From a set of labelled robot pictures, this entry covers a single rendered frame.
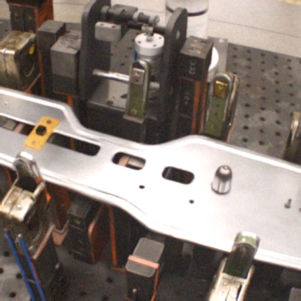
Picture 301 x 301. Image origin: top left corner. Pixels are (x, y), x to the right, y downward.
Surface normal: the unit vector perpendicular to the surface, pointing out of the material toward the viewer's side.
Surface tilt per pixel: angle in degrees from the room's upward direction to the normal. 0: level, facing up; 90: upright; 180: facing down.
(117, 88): 0
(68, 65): 90
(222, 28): 0
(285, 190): 0
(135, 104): 78
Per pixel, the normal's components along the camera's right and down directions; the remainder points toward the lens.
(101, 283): 0.04, -0.70
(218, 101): -0.33, 0.50
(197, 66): -0.35, 0.66
